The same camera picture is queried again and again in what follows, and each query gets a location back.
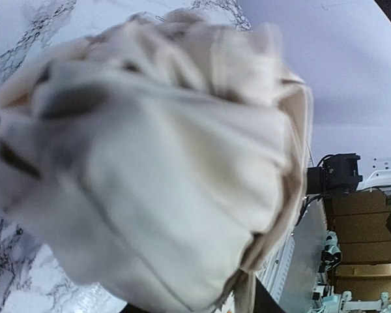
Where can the cream and black umbrella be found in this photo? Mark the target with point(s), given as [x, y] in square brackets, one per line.
[163, 160]

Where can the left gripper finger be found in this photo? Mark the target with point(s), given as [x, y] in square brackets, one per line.
[264, 303]

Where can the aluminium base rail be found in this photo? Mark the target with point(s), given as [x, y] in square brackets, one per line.
[289, 274]

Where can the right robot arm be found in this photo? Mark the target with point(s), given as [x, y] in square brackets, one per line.
[335, 176]

